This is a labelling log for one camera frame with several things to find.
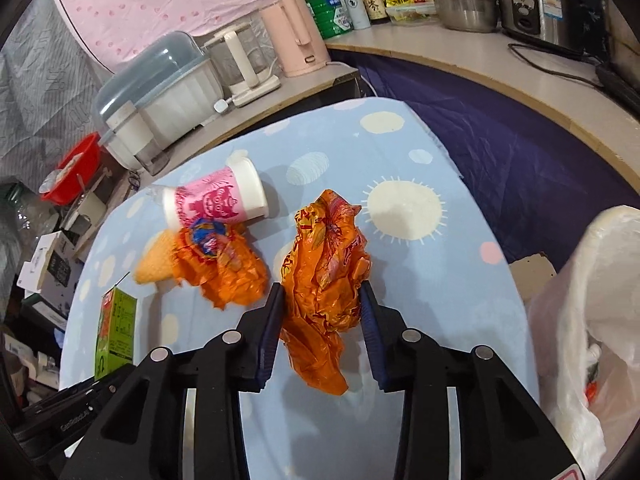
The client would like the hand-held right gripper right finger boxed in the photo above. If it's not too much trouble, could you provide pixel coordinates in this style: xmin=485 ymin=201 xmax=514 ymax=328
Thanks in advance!
xmin=360 ymin=280 xmax=576 ymax=480

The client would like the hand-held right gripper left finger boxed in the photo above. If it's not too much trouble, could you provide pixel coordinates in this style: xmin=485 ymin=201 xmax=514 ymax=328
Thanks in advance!
xmin=60 ymin=282 xmax=286 ymax=480

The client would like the orange printed snack wrapper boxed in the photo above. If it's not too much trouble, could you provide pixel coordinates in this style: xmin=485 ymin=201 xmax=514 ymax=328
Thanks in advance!
xmin=279 ymin=189 xmax=372 ymax=396

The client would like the white plastic bin liner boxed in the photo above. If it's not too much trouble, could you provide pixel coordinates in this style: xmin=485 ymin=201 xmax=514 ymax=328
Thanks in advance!
xmin=527 ymin=205 xmax=640 ymax=480

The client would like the blue dotted tablecloth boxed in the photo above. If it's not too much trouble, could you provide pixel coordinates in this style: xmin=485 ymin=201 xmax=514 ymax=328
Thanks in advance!
xmin=57 ymin=97 xmax=541 ymax=480

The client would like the orange wrapper with blue print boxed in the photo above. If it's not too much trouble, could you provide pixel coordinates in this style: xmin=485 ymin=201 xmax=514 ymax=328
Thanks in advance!
xmin=172 ymin=217 xmax=271 ymax=311

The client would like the green drink carton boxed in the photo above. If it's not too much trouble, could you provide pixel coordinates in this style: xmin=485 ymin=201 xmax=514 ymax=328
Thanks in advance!
xmin=94 ymin=287 xmax=138 ymax=381

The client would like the pink printed paper cup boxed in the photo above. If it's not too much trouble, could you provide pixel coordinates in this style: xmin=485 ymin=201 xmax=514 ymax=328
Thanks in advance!
xmin=162 ymin=156 xmax=271 ymax=228

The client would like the white black cardboard box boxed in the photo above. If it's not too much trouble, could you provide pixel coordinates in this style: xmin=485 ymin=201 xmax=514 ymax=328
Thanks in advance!
xmin=17 ymin=232 xmax=83 ymax=311

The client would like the brown cardboard piece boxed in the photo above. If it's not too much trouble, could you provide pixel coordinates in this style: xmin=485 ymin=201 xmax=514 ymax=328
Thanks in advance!
xmin=511 ymin=255 xmax=558 ymax=303

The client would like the dark purple curtain cloth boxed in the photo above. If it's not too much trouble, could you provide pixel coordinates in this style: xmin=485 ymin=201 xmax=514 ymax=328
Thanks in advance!
xmin=327 ymin=47 xmax=640 ymax=266

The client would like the red plastic basin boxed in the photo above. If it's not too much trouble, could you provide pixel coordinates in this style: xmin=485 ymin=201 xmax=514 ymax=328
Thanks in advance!
xmin=40 ymin=132 xmax=102 ymax=206

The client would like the white dish box with lid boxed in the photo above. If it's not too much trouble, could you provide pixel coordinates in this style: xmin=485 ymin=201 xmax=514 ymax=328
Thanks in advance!
xmin=92 ymin=31 xmax=225 ymax=171

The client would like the glass electric kettle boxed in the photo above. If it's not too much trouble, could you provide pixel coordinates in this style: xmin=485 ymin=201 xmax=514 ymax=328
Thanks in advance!
xmin=202 ymin=22 xmax=282 ymax=110

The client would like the pink electric kettle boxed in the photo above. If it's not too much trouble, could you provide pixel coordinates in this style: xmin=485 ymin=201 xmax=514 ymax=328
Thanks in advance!
xmin=259 ymin=0 xmax=330 ymax=78

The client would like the wooden counter board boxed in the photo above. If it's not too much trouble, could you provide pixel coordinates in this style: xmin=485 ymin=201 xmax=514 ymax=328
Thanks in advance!
xmin=325 ymin=17 xmax=640 ymax=148

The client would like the grey patterned sheet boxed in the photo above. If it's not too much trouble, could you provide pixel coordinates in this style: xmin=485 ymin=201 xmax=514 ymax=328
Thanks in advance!
xmin=0 ymin=0 xmax=101 ymax=181

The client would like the green tin can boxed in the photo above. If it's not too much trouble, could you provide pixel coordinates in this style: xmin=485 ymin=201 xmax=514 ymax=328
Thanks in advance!
xmin=303 ymin=0 xmax=353 ymax=40

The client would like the clear plastic food container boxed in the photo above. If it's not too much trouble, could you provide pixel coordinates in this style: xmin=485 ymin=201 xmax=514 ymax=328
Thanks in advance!
xmin=386 ymin=2 xmax=441 ymax=27

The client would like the white slim bottle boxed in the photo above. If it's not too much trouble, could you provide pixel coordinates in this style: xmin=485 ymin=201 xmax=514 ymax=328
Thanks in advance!
xmin=340 ymin=0 xmax=372 ymax=30

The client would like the small steel pot with lid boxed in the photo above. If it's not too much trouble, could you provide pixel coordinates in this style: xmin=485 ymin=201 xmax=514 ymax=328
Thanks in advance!
xmin=432 ymin=0 xmax=501 ymax=33

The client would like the black induction cooker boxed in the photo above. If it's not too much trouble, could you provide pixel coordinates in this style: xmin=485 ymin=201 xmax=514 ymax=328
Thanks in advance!
xmin=595 ymin=62 xmax=640 ymax=103

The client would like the steel rice cooker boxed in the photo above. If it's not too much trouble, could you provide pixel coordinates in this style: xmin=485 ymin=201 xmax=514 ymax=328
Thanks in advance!
xmin=490 ymin=0 xmax=608 ymax=56

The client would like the black power cable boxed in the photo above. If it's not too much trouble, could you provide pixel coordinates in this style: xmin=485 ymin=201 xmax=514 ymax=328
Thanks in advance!
xmin=507 ymin=42 xmax=608 ymax=86

